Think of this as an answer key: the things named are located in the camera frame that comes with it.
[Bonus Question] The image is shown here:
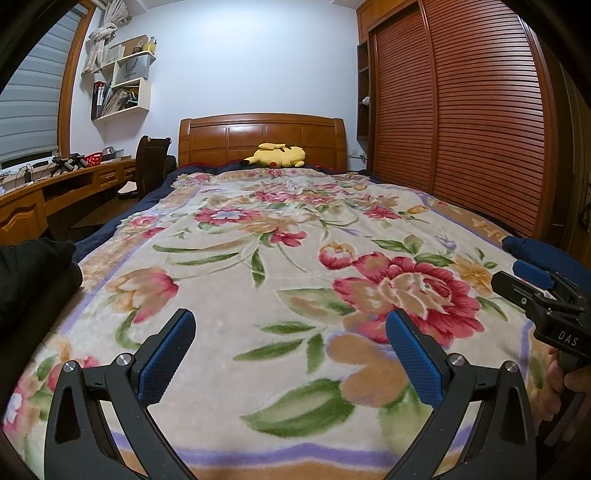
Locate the grey window blind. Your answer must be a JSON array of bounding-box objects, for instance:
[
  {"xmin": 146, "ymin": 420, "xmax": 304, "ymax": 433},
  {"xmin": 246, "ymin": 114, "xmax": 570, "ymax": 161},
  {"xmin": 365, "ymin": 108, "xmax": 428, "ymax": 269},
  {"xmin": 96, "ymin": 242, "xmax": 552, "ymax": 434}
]
[{"xmin": 0, "ymin": 9, "xmax": 77, "ymax": 162}]

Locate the wooden desk with cabinets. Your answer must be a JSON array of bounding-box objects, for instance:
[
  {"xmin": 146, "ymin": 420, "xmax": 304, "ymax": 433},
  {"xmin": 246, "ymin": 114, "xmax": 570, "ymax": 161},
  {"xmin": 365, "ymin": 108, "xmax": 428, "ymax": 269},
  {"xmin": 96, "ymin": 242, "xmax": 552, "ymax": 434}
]
[{"xmin": 0, "ymin": 157, "xmax": 139, "ymax": 247}]

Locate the wooden window frame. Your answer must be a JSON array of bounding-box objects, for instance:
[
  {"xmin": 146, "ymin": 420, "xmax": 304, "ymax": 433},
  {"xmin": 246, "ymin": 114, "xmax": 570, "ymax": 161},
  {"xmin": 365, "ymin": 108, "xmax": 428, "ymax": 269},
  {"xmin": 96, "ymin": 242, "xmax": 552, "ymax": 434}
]
[{"xmin": 55, "ymin": 0, "xmax": 98, "ymax": 160}]

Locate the wooden slatted wardrobe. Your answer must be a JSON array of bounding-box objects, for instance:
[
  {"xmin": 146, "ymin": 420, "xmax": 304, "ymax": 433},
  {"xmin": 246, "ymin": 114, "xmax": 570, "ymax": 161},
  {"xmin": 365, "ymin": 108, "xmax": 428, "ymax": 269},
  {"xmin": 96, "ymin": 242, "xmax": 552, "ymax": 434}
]
[{"xmin": 356, "ymin": 0, "xmax": 566, "ymax": 259}]

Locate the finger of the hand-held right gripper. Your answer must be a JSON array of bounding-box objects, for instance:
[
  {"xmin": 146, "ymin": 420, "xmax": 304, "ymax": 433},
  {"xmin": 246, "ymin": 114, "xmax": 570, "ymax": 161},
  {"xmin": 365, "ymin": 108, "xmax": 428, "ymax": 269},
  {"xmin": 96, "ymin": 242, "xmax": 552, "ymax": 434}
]
[
  {"xmin": 491, "ymin": 271, "xmax": 557, "ymax": 324},
  {"xmin": 513, "ymin": 259, "xmax": 587, "ymax": 302}
]

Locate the yellow plush toy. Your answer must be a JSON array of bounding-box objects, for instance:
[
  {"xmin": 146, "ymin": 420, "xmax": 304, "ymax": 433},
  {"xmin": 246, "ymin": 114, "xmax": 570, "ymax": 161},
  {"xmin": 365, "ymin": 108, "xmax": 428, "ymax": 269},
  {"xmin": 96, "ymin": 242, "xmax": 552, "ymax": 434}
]
[{"xmin": 243, "ymin": 143, "xmax": 306, "ymax": 169}]

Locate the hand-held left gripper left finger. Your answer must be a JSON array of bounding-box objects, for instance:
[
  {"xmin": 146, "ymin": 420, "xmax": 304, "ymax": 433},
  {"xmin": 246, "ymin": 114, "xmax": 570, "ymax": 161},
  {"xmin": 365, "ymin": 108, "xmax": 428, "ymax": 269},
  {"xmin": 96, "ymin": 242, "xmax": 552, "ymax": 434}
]
[{"xmin": 44, "ymin": 308, "xmax": 197, "ymax": 480}]

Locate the dark brown chair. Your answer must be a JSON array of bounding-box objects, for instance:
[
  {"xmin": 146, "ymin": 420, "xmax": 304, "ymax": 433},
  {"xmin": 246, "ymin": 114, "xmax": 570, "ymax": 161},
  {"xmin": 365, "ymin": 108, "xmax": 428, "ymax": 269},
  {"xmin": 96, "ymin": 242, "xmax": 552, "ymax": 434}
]
[{"xmin": 117, "ymin": 135, "xmax": 178, "ymax": 201}]

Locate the wooden bed headboard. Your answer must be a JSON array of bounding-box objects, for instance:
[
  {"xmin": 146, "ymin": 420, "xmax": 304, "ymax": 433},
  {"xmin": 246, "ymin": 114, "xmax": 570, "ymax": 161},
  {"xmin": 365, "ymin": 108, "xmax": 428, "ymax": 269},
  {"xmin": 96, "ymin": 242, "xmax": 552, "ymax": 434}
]
[{"xmin": 178, "ymin": 117, "xmax": 347, "ymax": 172}]

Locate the row of books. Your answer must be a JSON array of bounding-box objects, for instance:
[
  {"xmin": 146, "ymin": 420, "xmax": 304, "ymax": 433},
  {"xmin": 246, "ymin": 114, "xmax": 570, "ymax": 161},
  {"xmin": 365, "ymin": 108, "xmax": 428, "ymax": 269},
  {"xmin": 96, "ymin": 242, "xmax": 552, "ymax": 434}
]
[{"xmin": 92, "ymin": 82, "xmax": 139, "ymax": 118}]

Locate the floral blanket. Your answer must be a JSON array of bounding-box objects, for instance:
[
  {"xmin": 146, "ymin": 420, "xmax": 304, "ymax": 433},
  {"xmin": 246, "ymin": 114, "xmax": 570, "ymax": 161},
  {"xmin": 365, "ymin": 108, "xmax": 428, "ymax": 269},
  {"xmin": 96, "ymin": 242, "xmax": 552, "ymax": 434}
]
[{"xmin": 0, "ymin": 167, "xmax": 555, "ymax": 480}]

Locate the person's right hand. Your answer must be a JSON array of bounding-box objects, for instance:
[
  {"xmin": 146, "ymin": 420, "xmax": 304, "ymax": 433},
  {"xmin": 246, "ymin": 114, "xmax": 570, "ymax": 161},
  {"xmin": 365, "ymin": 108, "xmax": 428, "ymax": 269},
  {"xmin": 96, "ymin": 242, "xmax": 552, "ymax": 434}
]
[{"xmin": 531, "ymin": 346, "xmax": 591, "ymax": 425}]

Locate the grey paper bag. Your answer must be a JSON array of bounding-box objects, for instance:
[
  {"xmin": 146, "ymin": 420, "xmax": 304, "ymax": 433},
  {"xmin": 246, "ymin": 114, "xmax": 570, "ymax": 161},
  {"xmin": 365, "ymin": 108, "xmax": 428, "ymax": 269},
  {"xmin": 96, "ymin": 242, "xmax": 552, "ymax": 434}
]
[{"xmin": 112, "ymin": 55, "xmax": 151, "ymax": 86}]

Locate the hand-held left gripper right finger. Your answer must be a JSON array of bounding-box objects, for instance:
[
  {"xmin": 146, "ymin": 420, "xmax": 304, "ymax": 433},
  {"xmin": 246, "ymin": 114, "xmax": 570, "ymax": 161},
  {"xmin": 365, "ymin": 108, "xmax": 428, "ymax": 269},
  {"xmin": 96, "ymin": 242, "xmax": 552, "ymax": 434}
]
[{"xmin": 385, "ymin": 308, "xmax": 541, "ymax": 480}]

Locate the black tripod device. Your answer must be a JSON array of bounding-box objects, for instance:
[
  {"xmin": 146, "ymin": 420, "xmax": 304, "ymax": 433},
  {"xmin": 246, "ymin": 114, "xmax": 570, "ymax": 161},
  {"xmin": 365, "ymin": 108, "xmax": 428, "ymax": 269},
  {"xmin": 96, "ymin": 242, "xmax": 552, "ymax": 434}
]
[{"xmin": 51, "ymin": 155, "xmax": 88, "ymax": 175}]

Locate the dark puffer jacket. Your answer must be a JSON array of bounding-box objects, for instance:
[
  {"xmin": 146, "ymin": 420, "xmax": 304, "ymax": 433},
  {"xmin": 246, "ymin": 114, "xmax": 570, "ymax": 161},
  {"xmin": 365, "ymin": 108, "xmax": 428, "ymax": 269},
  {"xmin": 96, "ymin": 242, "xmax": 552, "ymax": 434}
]
[{"xmin": 0, "ymin": 263, "xmax": 84, "ymax": 342}]

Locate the white wall shelf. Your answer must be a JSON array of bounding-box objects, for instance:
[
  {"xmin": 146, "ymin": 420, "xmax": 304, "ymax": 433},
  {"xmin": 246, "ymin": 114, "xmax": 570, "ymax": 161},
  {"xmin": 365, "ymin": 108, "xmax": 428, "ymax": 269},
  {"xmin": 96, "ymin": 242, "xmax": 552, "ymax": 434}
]
[{"xmin": 82, "ymin": 36, "xmax": 158, "ymax": 121}]

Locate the brown cardboard box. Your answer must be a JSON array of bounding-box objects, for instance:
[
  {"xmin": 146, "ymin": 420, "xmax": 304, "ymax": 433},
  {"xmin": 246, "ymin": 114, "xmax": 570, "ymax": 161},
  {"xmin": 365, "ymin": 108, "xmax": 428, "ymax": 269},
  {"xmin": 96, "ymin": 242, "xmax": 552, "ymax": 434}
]
[{"xmin": 108, "ymin": 37, "xmax": 148, "ymax": 63}]

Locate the wooden door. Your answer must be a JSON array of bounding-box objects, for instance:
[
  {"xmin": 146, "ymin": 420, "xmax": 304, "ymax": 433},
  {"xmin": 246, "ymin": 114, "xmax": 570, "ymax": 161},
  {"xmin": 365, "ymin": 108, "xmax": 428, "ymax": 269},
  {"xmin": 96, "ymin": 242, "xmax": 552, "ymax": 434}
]
[{"xmin": 556, "ymin": 60, "xmax": 591, "ymax": 259}]

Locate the tied beige curtain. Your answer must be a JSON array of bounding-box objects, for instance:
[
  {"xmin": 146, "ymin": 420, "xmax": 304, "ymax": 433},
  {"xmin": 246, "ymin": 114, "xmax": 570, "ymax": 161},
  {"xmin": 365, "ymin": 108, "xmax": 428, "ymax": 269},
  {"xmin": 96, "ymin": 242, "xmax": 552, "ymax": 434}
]
[{"xmin": 82, "ymin": 0, "xmax": 132, "ymax": 75}]

